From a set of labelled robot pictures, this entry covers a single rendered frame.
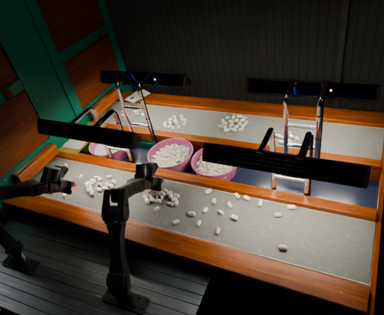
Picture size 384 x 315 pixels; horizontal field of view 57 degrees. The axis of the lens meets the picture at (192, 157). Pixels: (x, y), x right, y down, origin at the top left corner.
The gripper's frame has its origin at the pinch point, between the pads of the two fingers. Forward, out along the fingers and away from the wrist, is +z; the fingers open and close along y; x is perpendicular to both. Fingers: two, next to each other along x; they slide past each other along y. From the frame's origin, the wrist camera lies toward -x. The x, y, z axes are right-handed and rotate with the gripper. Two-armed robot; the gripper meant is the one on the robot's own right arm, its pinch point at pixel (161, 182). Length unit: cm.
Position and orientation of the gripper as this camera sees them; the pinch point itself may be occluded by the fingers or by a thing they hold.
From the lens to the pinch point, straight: 184.2
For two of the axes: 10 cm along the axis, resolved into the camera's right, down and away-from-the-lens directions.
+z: 4.3, 0.3, 9.0
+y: -8.9, -1.5, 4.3
